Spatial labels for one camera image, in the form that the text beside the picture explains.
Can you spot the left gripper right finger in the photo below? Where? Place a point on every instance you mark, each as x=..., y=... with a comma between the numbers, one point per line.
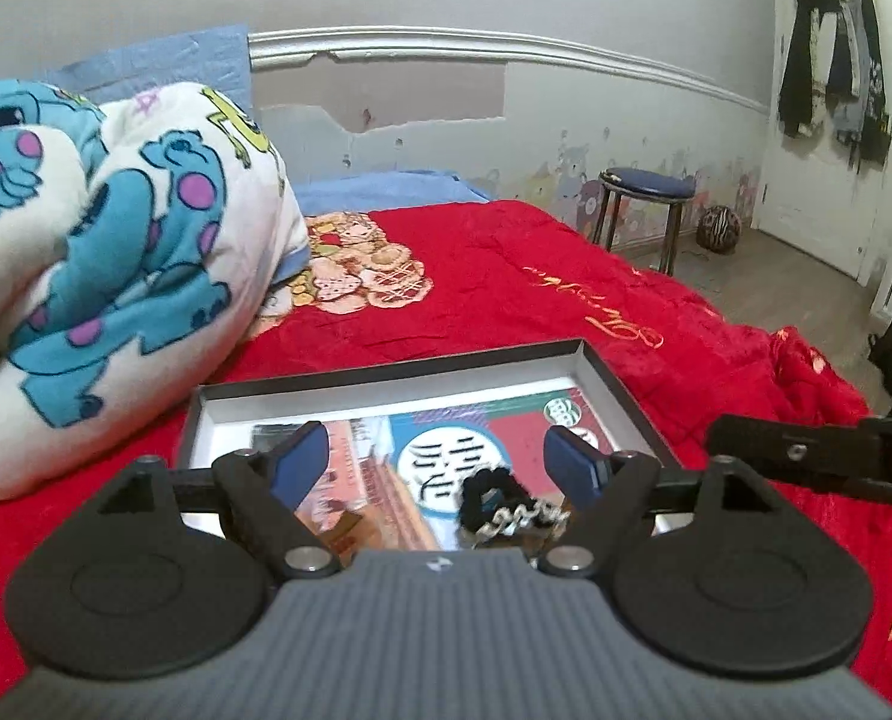
x=608, y=496

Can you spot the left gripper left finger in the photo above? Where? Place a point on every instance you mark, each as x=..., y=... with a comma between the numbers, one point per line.
x=260, y=493

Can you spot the brown triangular snack packet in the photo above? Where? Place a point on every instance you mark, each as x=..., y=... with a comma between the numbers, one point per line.
x=352, y=534

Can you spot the black hair scrunchie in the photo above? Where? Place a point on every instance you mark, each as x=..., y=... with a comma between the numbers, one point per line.
x=496, y=511

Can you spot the black shallow cardboard box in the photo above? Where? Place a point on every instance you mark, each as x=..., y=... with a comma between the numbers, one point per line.
x=258, y=413

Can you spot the colourful history book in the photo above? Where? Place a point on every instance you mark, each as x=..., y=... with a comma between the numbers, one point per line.
x=404, y=463

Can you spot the white door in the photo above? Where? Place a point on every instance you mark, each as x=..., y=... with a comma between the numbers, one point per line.
x=828, y=168

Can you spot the white blue monster quilt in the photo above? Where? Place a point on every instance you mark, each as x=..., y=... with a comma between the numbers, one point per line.
x=138, y=240

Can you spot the striped brown ball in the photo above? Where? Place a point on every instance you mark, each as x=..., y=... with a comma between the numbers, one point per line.
x=719, y=229

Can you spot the blue round stool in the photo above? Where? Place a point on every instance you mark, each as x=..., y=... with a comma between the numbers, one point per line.
x=639, y=185

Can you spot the dark hanging clothes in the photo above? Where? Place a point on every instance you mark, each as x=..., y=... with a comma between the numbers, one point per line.
x=835, y=77

